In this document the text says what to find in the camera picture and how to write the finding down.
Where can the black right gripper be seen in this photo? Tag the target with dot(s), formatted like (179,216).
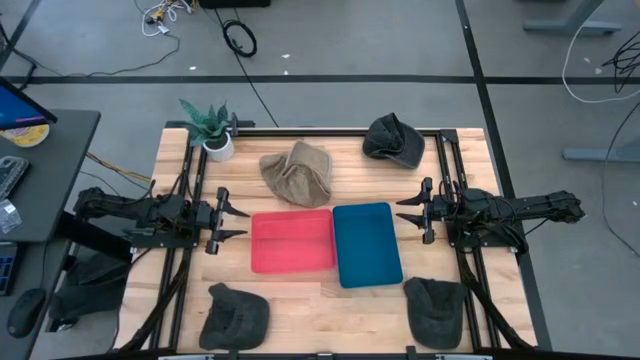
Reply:
(428,210)

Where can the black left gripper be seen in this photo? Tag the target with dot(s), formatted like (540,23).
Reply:
(215,220)

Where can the dark grey fabric cap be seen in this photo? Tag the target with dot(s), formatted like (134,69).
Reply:
(435,312)
(392,142)
(235,317)

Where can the tan fabric hat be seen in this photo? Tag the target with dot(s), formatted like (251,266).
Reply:
(300,175)

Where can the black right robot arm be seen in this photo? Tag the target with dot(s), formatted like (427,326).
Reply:
(525,207)

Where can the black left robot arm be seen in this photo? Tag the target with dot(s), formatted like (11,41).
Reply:
(125,207)

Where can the blue plastic bin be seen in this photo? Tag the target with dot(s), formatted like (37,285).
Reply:
(367,245)

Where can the red translucent plastic bin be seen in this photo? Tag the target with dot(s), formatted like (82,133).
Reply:
(292,242)

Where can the white plant pot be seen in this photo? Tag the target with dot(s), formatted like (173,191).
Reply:
(220,150)

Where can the green artificial plant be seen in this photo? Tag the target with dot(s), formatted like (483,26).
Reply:
(205,122)

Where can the black cloth-covered equipment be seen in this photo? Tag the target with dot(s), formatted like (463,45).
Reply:
(90,287)

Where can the black desk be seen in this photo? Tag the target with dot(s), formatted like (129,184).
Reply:
(55,175)

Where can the grey table foot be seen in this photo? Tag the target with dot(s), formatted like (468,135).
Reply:
(600,154)
(570,25)

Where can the yellow round disc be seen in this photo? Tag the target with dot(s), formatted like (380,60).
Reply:
(30,136)

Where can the clear plastic bag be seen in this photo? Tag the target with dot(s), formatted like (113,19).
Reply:
(9,216)

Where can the black computer mouse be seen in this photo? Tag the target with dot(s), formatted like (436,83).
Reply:
(25,312)

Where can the black keyboard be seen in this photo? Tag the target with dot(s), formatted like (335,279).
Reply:
(6,267)

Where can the black clamp mount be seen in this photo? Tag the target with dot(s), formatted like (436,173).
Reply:
(234,125)

